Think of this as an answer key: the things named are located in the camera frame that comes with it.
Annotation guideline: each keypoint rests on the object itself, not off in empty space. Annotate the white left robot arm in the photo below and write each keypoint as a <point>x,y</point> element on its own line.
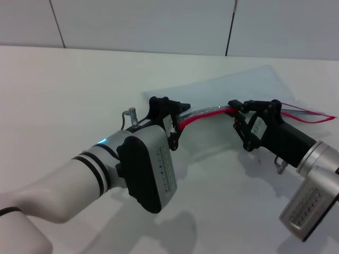
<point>66,182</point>

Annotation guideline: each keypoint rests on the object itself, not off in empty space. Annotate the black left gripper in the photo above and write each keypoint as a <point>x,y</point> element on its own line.
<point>156,121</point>

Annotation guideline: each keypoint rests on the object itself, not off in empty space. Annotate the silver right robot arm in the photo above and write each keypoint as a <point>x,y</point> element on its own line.
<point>320,161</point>

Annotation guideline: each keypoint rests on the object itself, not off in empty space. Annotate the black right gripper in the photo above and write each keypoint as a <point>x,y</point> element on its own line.
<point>286,143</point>

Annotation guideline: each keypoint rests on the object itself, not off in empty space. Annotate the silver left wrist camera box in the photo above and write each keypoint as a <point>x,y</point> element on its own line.
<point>153,164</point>

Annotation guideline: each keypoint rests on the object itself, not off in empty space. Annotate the clear red-edged document bag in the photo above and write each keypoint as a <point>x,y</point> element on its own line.
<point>238,84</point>

